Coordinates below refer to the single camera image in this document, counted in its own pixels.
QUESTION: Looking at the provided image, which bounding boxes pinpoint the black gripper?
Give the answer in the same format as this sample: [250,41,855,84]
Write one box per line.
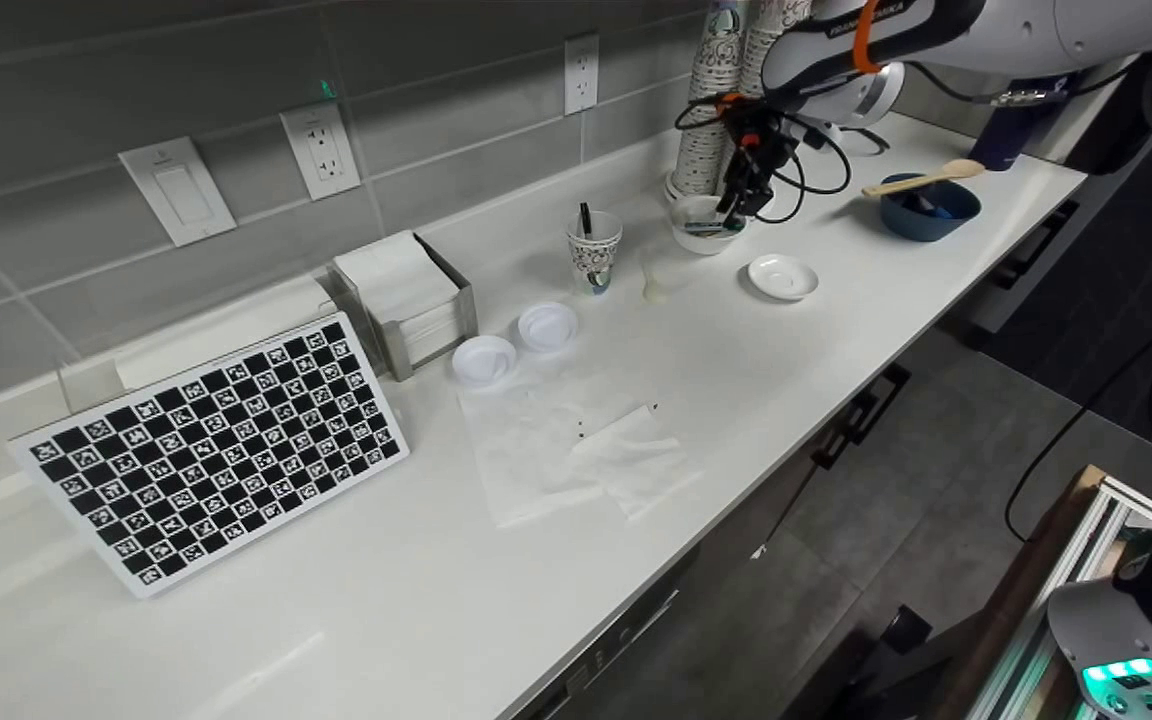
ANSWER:
[716,92,797,232]

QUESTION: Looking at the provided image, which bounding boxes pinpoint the grey robot base with light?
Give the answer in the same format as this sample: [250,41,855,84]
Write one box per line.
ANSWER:
[1044,531,1152,720]

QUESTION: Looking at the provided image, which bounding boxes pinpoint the white bowl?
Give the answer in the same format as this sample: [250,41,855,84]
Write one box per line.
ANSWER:
[664,189,748,261]

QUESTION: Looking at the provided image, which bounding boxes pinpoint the tall stack of paper cups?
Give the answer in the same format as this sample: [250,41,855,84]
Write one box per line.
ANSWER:
[671,0,758,205]

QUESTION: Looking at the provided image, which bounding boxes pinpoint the printed paper cup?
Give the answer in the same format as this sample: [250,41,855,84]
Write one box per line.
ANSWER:
[567,211,627,295]

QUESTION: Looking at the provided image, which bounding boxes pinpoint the blue bowl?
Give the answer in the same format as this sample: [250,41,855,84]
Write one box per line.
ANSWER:
[876,168,984,245]

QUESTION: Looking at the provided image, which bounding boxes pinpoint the small white lid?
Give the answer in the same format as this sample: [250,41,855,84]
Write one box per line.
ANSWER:
[742,252,825,309]

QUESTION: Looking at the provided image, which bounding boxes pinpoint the wooden spoon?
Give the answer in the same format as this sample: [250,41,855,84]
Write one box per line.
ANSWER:
[861,155,991,205]

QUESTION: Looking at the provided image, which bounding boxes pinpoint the white round lid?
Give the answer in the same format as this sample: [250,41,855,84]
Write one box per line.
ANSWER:
[444,330,524,390]
[509,295,583,358]

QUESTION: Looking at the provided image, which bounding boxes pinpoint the dark blue container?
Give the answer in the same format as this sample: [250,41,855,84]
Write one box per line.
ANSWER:
[972,75,1051,177]

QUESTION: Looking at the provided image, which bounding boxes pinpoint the clear plastic wrap sheet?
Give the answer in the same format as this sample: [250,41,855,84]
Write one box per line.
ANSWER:
[455,372,703,537]

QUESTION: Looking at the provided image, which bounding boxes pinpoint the dark lower cabinets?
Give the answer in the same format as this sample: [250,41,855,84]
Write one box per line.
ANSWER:
[509,170,1111,720]

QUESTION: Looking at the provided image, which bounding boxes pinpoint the napkin holder with napkins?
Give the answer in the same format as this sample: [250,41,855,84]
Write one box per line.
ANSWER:
[323,227,480,382]

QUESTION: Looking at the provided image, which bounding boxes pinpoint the black and white calibration board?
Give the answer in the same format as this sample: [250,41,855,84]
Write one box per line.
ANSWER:
[8,309,418,601]

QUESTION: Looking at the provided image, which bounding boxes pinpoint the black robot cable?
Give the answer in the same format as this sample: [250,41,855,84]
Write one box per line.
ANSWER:
[671,87,895,227]

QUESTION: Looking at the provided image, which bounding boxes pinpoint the white single wall outlet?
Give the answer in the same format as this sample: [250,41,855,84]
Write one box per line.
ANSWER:
[561,33,604,120]

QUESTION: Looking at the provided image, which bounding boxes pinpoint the white double wall outlet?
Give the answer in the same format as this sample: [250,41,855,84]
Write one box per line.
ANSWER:
[275,99,368,205]

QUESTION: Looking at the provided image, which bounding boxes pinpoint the wood and metal frame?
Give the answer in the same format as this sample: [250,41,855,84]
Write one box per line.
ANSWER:
[928,461,1152,720]

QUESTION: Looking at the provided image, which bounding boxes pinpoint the white wall switch plate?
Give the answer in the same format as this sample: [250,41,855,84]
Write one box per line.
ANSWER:
[117,132,239,252]

